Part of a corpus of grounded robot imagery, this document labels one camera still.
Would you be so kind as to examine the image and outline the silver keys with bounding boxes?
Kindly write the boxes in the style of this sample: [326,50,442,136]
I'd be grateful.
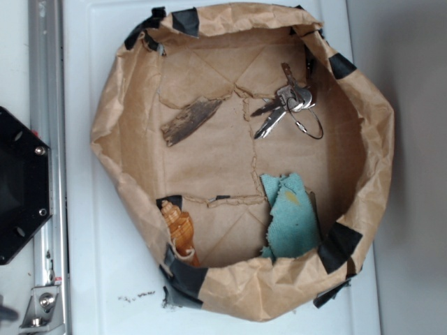
[251,63,324,140]

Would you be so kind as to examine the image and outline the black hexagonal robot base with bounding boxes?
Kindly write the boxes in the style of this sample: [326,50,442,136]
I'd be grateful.
[1,107,51,265]

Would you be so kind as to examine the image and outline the dark wood bark piece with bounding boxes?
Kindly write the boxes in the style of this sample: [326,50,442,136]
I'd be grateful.
[161,97,223,147]

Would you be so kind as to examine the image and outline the orange spiral seashell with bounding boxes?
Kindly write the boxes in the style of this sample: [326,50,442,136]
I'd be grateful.
[161,200,200,267]

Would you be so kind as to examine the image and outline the teal cloth scrap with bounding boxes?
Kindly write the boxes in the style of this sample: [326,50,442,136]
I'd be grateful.
[261,173,321,260]

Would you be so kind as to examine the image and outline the brown paper bag bin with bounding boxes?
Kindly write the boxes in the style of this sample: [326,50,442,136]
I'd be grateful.
[91,3,394,321]

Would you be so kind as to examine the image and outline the aluminium extrusion rail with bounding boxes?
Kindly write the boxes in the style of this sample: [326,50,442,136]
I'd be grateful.
[28,1,71,334]

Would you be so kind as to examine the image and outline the metal corner bracket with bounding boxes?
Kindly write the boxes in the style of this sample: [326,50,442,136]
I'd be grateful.
[19,285,64,334]

